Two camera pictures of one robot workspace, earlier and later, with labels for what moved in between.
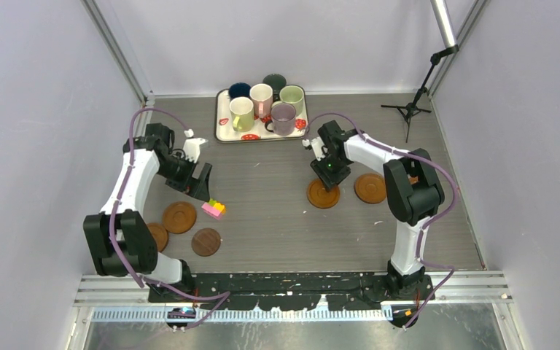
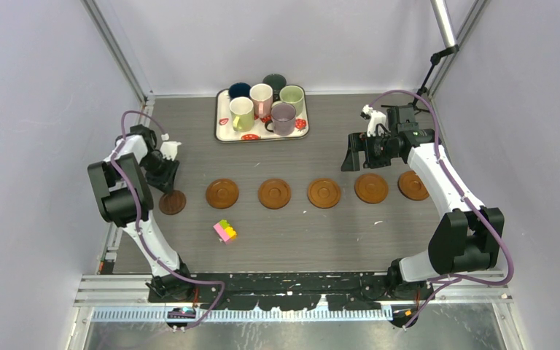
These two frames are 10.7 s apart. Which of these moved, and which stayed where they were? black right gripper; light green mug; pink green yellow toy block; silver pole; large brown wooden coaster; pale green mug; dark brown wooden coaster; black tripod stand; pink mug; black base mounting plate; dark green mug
Moved: pink green yellow toy block; black right gripper; dark brown wooden coaster
Stayed: large brown wooden coaster; dark green mug; silver pole; pale green mug; black base mounting plate; pink mug; light green mug; black tripod stand
